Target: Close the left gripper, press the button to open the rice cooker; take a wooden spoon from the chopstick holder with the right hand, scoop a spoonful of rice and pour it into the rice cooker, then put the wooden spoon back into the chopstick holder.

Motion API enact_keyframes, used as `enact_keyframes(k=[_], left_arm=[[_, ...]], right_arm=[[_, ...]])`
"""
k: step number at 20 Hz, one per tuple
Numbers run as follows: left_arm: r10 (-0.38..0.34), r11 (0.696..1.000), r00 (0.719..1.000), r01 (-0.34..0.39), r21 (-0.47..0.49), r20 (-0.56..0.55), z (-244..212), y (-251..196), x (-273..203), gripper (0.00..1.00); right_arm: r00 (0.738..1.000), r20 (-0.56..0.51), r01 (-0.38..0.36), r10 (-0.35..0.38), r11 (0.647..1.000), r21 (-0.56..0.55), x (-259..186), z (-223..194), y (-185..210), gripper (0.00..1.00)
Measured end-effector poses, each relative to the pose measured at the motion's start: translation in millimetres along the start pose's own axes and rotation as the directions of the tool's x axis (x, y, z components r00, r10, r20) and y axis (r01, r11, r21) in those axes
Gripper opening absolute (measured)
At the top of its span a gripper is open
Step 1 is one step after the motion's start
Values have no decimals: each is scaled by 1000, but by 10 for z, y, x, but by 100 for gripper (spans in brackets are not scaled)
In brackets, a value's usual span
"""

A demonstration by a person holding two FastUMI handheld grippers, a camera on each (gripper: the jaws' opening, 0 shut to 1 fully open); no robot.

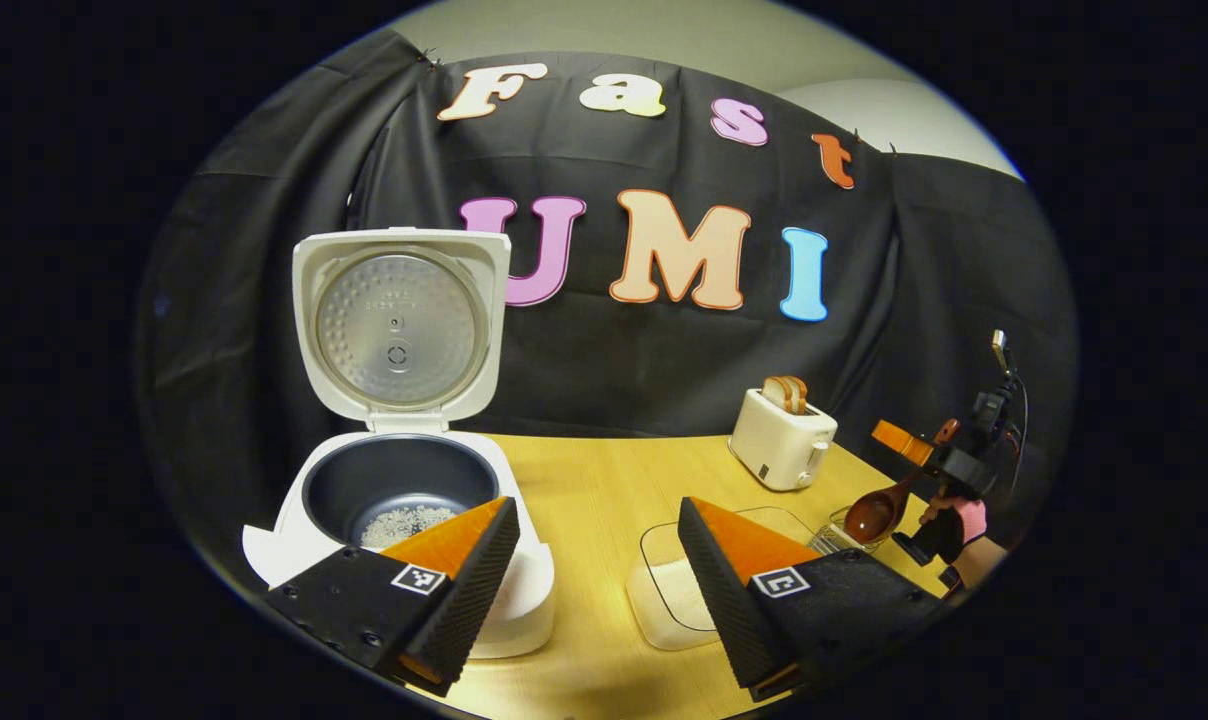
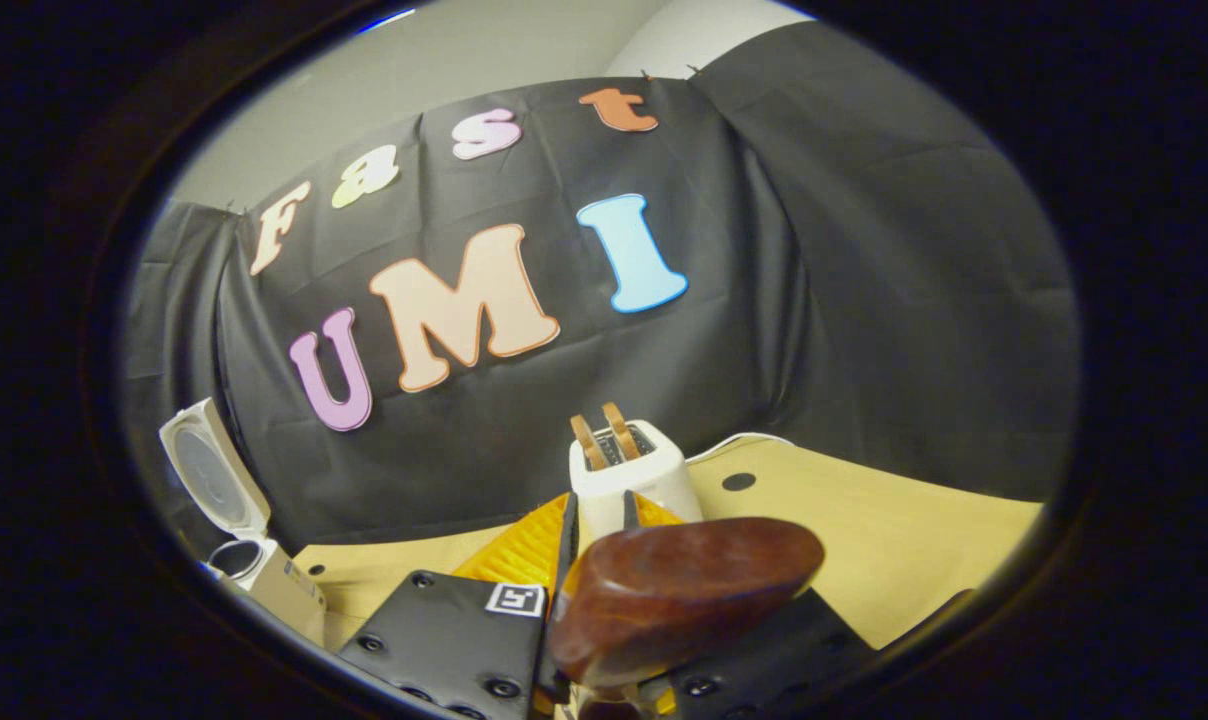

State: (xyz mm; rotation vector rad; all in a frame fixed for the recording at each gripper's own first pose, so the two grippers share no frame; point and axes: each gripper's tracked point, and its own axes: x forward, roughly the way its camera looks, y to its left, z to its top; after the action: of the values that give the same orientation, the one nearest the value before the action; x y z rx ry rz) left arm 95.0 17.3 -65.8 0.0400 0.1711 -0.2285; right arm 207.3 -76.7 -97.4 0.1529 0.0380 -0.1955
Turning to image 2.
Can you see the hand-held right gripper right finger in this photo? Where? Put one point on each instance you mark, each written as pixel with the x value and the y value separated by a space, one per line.
pixel 764 655

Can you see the white toaster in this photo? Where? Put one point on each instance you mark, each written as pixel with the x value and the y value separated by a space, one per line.
pixel 654 475

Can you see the brown wooden spoon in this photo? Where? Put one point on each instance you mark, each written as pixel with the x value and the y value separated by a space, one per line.
pixel 684 590

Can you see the brown toast slice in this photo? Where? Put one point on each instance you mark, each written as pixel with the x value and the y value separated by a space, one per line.
pixel 589 445
pixel 621 432

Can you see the black backdrop cloth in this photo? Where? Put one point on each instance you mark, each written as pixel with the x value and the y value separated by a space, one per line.
pixel 814 300

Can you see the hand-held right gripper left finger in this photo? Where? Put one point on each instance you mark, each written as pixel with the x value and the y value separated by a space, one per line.
pixel 444 640

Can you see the white rice cooker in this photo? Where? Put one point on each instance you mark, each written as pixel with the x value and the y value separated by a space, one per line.
pixel 214 480

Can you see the black table grommet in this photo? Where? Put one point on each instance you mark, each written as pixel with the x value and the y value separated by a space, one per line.
pixel 739 481

